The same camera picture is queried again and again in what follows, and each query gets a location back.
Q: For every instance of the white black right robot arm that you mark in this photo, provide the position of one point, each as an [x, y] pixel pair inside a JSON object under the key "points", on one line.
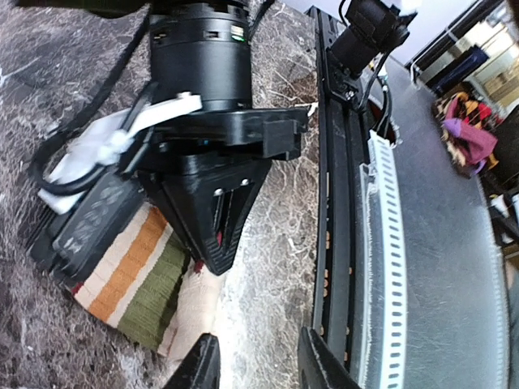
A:
{"points": [[200, 47]]}

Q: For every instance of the colourful cloth pile background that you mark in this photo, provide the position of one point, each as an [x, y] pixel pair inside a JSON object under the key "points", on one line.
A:
{"points": [[468, 132]]}

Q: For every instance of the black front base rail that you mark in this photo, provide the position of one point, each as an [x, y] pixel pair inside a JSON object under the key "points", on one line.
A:
{"points": [[342, 146]]}

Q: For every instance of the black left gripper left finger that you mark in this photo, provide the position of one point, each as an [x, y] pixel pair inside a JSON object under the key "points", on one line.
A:
{"points": [[201, 368]]}

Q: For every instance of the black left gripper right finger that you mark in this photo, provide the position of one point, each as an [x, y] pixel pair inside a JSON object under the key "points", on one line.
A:
{"points": [[317, 367]]}

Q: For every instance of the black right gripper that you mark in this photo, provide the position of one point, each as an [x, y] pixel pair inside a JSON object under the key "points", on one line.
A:
{"points": [[236, 150]]}

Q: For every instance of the white slotted cable duct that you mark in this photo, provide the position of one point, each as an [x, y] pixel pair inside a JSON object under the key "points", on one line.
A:
{"points": [[384, 327]]}

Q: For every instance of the striped cream red sock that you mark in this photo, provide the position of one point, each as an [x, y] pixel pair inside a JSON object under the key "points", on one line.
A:
{"points": [[149, 288]]}

